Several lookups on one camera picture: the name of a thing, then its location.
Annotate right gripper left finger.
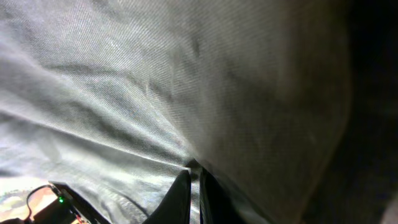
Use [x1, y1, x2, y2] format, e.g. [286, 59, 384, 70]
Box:
[142, 170, 191, 224]

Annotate grey shorts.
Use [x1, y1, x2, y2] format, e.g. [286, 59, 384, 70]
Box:
[1, 0, 351, 223]

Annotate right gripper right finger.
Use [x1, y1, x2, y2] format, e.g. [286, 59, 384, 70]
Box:
[200, 168, 245, 224]

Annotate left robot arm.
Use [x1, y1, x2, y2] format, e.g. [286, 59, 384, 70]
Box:
[1, 182, 110, 224]

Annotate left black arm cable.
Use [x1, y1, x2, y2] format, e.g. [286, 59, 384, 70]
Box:
[24, 184, 60, 222]

